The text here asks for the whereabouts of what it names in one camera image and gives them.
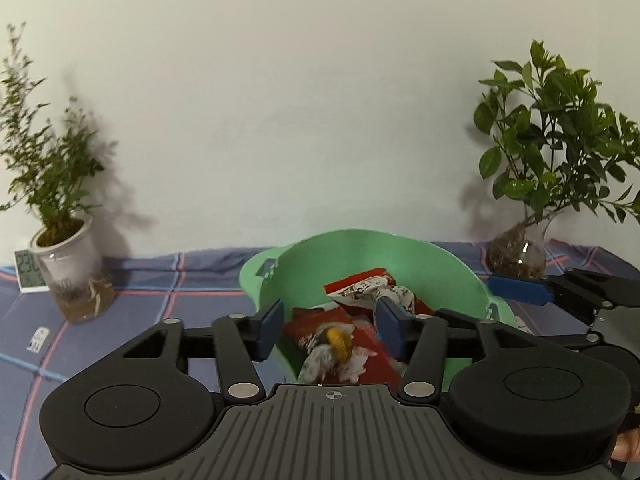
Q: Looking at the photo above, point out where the red flat snack packet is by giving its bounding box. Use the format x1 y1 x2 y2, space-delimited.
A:
284 307 408 386

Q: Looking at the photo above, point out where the person's right hand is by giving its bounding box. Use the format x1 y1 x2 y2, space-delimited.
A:
611 430 640 464

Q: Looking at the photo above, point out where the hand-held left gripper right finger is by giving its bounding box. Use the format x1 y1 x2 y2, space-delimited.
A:
376 297 531 405

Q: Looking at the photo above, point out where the leafy plant in glass vase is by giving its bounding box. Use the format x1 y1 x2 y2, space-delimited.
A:
472 39 640 281

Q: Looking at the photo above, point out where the red white snack packet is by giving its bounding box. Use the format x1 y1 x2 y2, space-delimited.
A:
323 268 431 317

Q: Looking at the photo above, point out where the green plastic bowl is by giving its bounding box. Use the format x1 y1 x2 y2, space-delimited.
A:
239 229 517 386

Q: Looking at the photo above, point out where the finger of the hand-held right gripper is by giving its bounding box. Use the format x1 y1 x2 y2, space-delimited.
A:
517 329 601 352
486 268 640 328

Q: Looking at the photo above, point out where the plaid blue cloth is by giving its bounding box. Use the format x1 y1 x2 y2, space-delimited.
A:
0 241 640 480

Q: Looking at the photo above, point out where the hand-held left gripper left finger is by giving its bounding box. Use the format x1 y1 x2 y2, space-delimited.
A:
122 299 285 405

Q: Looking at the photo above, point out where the gold chocolate ball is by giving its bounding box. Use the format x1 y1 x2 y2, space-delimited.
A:
299 324 378 385

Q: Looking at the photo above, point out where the white digital clock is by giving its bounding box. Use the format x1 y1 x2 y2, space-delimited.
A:
14 248 51 294

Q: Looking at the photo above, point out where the thin plant in white pot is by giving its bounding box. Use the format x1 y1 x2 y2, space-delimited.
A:
0 22 119 324

